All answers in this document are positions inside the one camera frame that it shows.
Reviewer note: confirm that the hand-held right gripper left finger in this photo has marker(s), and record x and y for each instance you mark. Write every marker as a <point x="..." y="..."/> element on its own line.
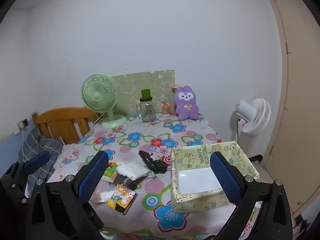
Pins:
<point x="93" y="177"/>

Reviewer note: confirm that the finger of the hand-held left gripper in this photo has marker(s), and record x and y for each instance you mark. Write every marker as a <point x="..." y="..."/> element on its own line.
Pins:
<point x="37" y="161"/>

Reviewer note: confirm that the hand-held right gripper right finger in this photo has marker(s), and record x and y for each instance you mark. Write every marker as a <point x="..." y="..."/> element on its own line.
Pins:
<point x="225" y="177"/>

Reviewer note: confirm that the pink clear packet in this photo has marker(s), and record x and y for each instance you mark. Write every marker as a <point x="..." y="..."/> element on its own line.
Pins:
<point x="101" y="192"/>

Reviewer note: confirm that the green orange tissue packet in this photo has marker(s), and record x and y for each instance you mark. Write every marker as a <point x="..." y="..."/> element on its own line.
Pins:
<point x="110" y="172"/>

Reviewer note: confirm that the cartoon print tissue packet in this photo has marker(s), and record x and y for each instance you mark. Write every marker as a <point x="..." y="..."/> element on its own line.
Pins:
<point x="122" y="198"/>

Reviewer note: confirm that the dark grey cloth pouch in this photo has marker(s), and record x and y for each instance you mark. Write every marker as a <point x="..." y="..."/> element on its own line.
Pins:
<point x="130" y="183"/>

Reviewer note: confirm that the white tissue pack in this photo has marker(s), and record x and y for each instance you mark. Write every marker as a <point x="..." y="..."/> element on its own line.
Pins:
<point x="132" y="170"/>

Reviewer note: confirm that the yellow cartoon paper box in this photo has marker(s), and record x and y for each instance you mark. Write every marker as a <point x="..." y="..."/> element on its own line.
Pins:
<point x="190" y="155"/>

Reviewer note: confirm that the black plastic bag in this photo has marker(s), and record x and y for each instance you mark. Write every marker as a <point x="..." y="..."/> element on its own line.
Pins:
<point x="155" y="165"/>

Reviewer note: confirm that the plaid blanket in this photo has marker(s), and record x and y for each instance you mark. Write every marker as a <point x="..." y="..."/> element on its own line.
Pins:
<point x="47" y="145"/>

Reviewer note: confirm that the floral tablecloth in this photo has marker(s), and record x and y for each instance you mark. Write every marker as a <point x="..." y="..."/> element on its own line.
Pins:
<point x="147" y="187"/>

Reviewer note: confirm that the white standing fan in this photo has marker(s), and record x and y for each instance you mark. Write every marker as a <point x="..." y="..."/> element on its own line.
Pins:
<point x="255" y="116"/>

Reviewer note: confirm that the green desk fan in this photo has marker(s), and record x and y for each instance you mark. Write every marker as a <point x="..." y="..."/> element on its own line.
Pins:
<point x="98" y="96"/>

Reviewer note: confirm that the purple plush bunny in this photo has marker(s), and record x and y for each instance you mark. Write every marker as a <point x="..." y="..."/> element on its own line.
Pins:
<point x="186" y="102"/>

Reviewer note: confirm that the glass jar with green lid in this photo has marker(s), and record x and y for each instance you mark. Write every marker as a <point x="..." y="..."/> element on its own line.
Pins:
<point x="147" y="110"/>

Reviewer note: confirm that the small jar with orange lid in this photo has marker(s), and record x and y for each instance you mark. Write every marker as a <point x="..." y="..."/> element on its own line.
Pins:
<point x="165" y="109"/>

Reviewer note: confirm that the small orange tag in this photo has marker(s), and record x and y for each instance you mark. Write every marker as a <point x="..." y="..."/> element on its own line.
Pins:
<point x="175" y="87"/>

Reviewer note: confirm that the beige door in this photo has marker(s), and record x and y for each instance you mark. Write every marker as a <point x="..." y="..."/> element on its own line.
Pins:
<point x="300" y="105"/>

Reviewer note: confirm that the green patterned board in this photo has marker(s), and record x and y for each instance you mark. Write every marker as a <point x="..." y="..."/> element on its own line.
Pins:
<point x="150" y="82"/>

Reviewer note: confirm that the wall socket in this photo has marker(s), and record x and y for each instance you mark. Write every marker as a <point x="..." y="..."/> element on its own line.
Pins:
<point x="23" y="124"/>

